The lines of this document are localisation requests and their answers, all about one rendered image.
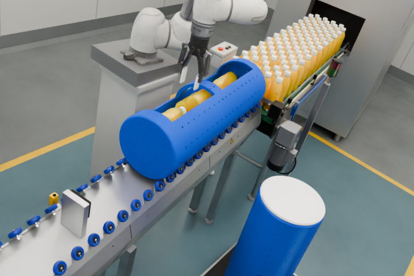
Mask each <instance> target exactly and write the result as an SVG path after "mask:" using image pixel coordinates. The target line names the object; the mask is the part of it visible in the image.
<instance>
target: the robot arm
mask: <svg viewBox="0 0 414 276"><path fill-rule="evenodd" d="M266 15H267V4H266V2H265V1H263V0H184V3H183V6H182V9H181V11H180V12H178V13H176V14H175V15H174V17H173V18H172V19H171V20H166V19H165V17H164V15H163V13H162V12H160V11H159V10H158V9H155V8H151V7H146V8H144V9H142V10H141V11H140V12H139V14H138V15H137V17H136V19H135V21H134V24H133V28H132V33H131V42H130V46H129V49H121V50H120V53H121V54H124V55H123V57H124V59H132V60H133V61H135V62H136V63H137V64H138V65H140V66H144V65H147V64H150V63H156V62H163V60H164V58H162V57H160V56H158V55H157V50H158V49H161V48H167V49H171V50H175V51H181V54H180V56H179V60H178V63H177V64H178V65H180V66H181V71H180V74H181V79H180V83H183V82H184V81H185V77H186V74H187V69H188V67H186V66H187V64H188V62H189V61H190V59H191V58H192V56H193V55H194V56H196V57H197V60H198V75H197V77H196V80H195V85H194V88H193V90H196V89H198V87H199V84H200V83H201V82H202V79H203V77H205V76H207V75H208V73H209V66H210V62H211V58H212V56H213V54H212V53H211V54H210V53H209V52H208V49H207V47H208V43H209V39H210V37H211V36H212V35H213V31H214V27H215V23H216V22H218V21H227V22H232V23H237V24H244V25H253V24H257V23H260V22H262V21H263V20H264V19H265V17H266ZM187 51H189V53H188V55H187V56H186V58H185V54H186V52H187ZM204 54H206V59H205V65H204V63H203V59H204ZM184 58H185V60H184Z"/></svg>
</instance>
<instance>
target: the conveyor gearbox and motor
mask: <svg viewBox="0 0 414 276"><path fill-rule="evenodd" d="M301 130H302V126H300V125H298V124H296V123H294V122H292V121H290V120H285V122H284V123H281V124H280V125H278V127H277V129H276V134H275V135H276V136H275V137H274V145H273V147H272V150H271V152H270V155H269V158H268V160H267V163H266V165H267V167H268V168H269V169H271V170H272V171H275V172H277V173H279V174H289V173H291V172H292V171H293V170H294V168H295V166H296V154H297V152H298V151H297V150H295V149H294V148H295V146H296V144H295V142H296V141H297V139H298V137H299V135H300V132H301ZM294 160H295V163H294V167H293V169H292V170H291V171H290V172H287V173H281V172H280V171H282V170H283V168H284V166H285V164H286V162H288V163H290V164H291V163H292V162H293V161H294Z"/></svg>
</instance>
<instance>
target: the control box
mask: <svg viewBox="0 0 414 276"><path fill-rule="evenodd" d="M220 46H221V47H222V48H223V49H224V50H221V51H220V50H219V49H218V47H220ZM228 46H231V48H229V49H226V48H225V47H228ZM237 49H238V47H237V46H234V45H232V44H230V43H228V42H226V41H225V42H223V43H220V44H218V45H217V46H214V47H212V48H211V49H210V50H209V53H210V54H211V53H212V54H213V56H212V58H211V62H210V65H212V66H214V67H216V68H219V67H220V66H221V65H223V64H224V63H226V62H228V61H229V60H232V59H233V56H235V55H236V53H237Z"/></svg>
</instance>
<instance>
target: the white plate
mask: <svg viewBox="0 0 414 276"><path fill-rule="evenodd" d="M260 195H261V199H262V201H263V203H264V204H265V206H266V207H267V208H268V209H269V210H270V211H271V212H272V213H273V214H274V215H276V216H277V217H279V218H280V219H282V220H284V221H286V222H289V223H291V224H295V225H314V224H316V223H318V222H320V221H321V220H322V219H323V217H324V215H325V205H324V202H323V200H322V199H321V197H320V195H319V194H318V193H317V192H316V191H315V190H314V189H313V188H312V187H310V186H309V185H307V184H306V183H304V182H302V181H300V180H298V179H295V178H292V177H288V176H274V177H270V178H268V179H266V180H265V181H264V182H263V183H262V185H261V189H260Z"/></svg>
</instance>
